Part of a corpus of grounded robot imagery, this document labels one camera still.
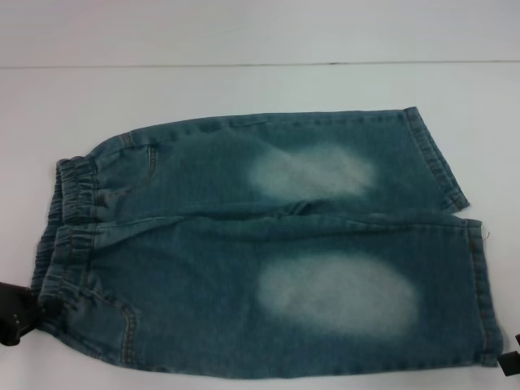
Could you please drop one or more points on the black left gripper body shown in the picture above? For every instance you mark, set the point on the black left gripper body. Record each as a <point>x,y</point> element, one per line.
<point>14,313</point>

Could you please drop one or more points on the blue denim shorts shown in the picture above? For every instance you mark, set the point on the blue denim shorts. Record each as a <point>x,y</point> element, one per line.
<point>243,260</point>

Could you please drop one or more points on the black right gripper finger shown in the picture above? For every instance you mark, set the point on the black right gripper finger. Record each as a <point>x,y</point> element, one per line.
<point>517,339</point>
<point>512,363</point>

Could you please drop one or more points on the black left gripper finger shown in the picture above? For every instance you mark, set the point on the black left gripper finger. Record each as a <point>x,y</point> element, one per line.
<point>50,305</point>

